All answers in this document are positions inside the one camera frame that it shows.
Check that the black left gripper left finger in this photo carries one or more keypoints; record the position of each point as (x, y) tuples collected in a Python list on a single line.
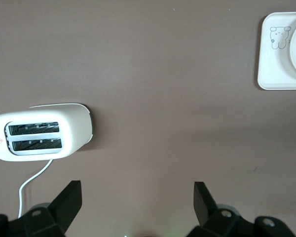
[(61, 214)]

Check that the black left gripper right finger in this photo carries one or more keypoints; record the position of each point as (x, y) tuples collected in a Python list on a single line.
[(212, 219)]

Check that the cream rabbit print tray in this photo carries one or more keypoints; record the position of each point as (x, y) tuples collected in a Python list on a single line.
[(273, 71)]

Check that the cream two-slot toaster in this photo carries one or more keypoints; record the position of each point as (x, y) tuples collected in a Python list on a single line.
[(74, 128)]

